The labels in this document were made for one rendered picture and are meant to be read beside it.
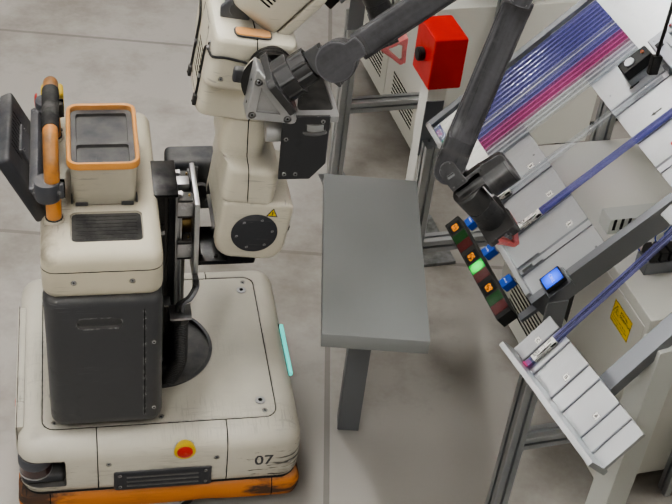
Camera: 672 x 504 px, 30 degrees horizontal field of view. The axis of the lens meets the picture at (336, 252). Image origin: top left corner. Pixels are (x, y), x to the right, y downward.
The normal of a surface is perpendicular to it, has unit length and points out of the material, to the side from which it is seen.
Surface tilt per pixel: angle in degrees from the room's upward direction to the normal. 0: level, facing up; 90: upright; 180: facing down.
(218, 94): 90
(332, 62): 66
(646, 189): 0
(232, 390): 0
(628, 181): 0
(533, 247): 43
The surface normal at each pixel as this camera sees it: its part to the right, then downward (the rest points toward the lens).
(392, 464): 0.10, -0.77
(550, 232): -0.58, -0.49
